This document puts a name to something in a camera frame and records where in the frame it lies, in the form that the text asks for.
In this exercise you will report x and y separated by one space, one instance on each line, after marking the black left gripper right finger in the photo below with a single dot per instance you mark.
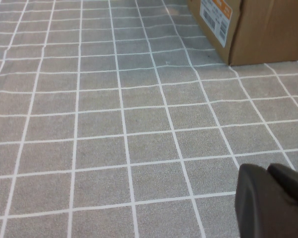
293 183

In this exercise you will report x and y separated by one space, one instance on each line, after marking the grey grid tablecloth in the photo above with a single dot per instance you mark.
89 124

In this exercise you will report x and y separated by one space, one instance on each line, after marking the brown cardboard shoe box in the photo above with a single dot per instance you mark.
263 37

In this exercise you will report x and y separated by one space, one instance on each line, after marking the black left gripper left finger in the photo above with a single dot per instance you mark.
263 210

